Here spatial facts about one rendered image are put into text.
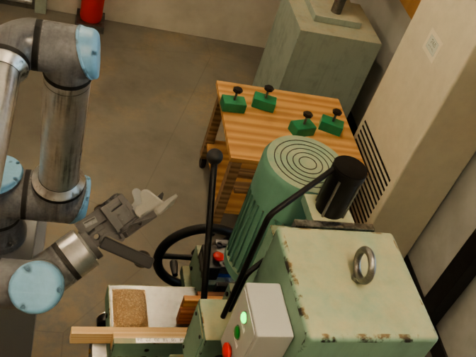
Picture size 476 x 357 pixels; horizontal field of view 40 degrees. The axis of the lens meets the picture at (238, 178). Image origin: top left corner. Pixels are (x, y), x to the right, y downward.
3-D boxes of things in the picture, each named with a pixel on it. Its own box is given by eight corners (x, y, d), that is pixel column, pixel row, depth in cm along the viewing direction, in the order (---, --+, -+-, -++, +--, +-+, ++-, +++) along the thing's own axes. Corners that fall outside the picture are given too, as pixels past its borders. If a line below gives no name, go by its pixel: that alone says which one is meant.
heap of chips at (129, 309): (145, 290, 168) (146, 282, 166) (149, 331, 159) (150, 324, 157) (112, 288, 165) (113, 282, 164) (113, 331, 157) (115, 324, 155)
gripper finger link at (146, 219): (150, 212, 128) (117, 232, 131) (155, 219, 128) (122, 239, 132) (158, 204, 133) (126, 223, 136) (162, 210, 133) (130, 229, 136)
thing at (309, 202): (330, 222, 122) (365, 154, 111) (342, 254, 117) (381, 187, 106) (291, 219, 120) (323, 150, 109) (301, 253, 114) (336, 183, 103)
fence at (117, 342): (341, 350, 171) (348, 338, 167) (343, 355, 169) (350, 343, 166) (110, 350, 152) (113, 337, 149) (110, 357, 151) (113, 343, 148)
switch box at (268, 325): (253, 338, 114) (280, 282, 104) (263, 391, 107) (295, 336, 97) (219, 338, 112) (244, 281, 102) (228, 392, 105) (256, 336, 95)
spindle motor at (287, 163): (289, 237, 153) (336, 137, 133) (307, 299, 141) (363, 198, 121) (217, 234, 148) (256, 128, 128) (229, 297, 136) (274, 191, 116)
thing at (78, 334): (288, 336, 169) (293, 328, 167) (290, 343, 168) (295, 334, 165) (69, 336, 152) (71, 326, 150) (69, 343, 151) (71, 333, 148)
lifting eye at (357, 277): (354, 264, 106) (370, 238, 101) (365, 295, 101) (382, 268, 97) (346, 264, 105) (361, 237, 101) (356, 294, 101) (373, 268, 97)
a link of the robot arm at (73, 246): (83, 280, 128) (80, 273, 137) (104, 265, 129) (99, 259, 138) (56, 244, 126) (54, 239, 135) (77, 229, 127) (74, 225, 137)
